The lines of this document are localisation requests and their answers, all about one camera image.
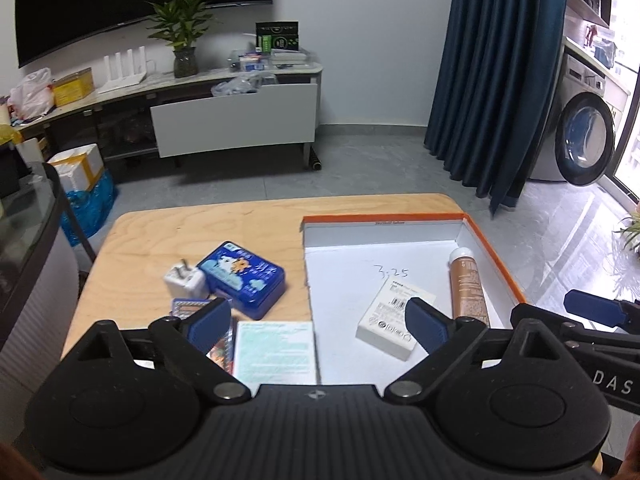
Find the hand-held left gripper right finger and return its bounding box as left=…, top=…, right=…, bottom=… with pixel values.
left=384, top=298, right=576, bottom=403

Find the yellow box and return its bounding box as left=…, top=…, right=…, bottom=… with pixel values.
left=52, top=67, right=96, bottom=107

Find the small green plant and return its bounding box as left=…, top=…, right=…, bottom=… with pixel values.
left=612, top=205, right=640, bottom=256

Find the white router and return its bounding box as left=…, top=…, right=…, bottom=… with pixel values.
left=97, top=46, right=147, bottom=95

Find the blue cartoon tin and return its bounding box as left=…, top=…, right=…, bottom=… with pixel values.
left=196, top=241, right=286, bottom=321

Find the white wall charger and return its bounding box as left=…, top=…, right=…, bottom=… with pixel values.
left=164, top=259, right=208, bottom=303

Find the dark blue curtain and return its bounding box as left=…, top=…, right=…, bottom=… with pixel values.
left=424, top=0, right=571, bottom=216

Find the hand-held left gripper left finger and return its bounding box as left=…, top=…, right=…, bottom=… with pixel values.
left=62, top=298, right=251, bottom=403

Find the orange-edged cardboard box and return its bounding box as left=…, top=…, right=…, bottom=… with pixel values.
left=300, top=212, right=529, bottom=386

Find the silver washing machine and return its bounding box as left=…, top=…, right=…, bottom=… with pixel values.
left=527, top=50, right=631, bottom=188

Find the brown cosmetic bottle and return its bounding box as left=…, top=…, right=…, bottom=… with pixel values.
left=448, top=247, right=491, bottom=328

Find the black stand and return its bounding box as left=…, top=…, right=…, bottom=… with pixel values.
left=0, top=142, right=23, bottom=200

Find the white cabinet drawer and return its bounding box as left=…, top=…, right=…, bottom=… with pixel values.
left=150, top=82, right=319, bottom=159

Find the teal and white bandage box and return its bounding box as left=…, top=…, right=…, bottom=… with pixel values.
left=232, top=321, right=319, bottom=386

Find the clear plastic box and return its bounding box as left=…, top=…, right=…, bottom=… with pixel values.
left=237, top=52, right=273, bottom=72

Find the potted bamboo plant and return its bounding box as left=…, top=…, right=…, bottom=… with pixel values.
left=145, top=0, right=228, bottom=79

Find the crumpled clear plastic bag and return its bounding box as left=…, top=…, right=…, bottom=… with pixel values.
left=211, top=71, right=278, bottom=97

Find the television cabinet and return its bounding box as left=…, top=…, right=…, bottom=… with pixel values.
left=15, top=60, right=325, bottom=173

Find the laundry shelf unit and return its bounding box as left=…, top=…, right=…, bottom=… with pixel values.
left=562, top=0, right=640, bottom=96

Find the white and red plastic bag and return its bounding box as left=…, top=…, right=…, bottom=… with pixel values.
left=9, top=67, right=55, bottom=118

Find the small white product box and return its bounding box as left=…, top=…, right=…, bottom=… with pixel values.
left=356, top=276, right=437, bottom=362

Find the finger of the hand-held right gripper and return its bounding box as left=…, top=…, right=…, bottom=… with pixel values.
left=511, top=304, right=640, bottom=358
left=564, top=289, right=640, bottom=331

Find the black and green box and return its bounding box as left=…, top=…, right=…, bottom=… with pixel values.
left=255, top=21, right=301, bottom=53

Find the white taped cardboard box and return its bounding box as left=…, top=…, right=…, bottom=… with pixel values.
left=47, top=144, right=105, bottom=192

